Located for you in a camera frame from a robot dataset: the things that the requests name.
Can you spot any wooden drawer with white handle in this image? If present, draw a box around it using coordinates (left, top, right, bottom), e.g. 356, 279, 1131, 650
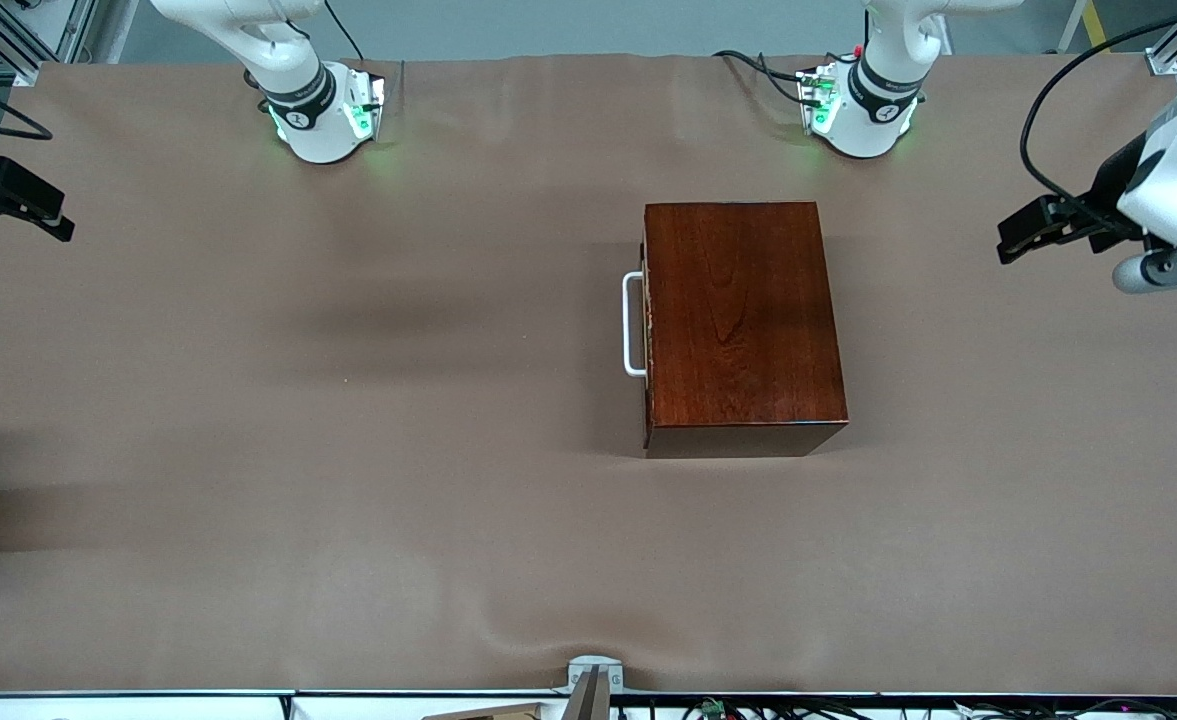
623, 238, 652, 426

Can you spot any dark brown wooden cabinet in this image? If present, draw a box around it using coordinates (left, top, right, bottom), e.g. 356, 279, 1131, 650
641, 201, 849, 459

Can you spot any brown table cover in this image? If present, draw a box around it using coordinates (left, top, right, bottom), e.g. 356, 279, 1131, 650
0, 52, 1177, 696

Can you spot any tan cardboard piece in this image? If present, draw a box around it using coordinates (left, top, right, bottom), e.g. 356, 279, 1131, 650
423, 703, 547, 720

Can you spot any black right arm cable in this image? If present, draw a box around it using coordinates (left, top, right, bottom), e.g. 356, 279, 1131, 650
0, 70, 54, 141

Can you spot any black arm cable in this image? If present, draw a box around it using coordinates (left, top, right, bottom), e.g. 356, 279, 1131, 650
0, 70, 54, 141
1020, 0, 1177, 216

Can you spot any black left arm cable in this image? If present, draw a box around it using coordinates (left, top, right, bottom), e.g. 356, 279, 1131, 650
1020, 0, 1177, 216

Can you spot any black base power cable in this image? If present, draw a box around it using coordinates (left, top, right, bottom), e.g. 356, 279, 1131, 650
713, 48, 811, 106
323, 0, 369, 63

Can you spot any grey metal mounting bracket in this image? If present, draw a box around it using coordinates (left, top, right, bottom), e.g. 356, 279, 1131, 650
560, 655, 625, 720

